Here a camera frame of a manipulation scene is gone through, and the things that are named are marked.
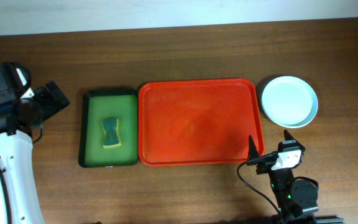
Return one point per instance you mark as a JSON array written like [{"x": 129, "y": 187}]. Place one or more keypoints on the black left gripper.
[{"x": 53, "y": 98}]

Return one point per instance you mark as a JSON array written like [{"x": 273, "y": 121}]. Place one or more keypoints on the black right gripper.
[{"x": 268, "y": 158}]

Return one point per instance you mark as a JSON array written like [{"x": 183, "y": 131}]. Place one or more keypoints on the light blue plate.
[{"x": 289, "y": 102}]

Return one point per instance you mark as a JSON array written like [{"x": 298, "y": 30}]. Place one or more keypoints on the green and yellow sponge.
[{"x": 111, "y": 133}]

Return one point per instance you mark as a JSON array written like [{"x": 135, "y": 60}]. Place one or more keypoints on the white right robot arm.
[{"x": 296, "y": 196}]

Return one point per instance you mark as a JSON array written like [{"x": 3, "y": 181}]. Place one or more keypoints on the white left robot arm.
[{"x": 19, "y": 202}]

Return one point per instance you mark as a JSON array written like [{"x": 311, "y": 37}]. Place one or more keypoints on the green tray with black rim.
[{"x": 104, "y": 104}]

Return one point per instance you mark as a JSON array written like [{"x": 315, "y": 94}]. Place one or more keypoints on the red plastic tray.
[{"x": 198, "y": 122}]

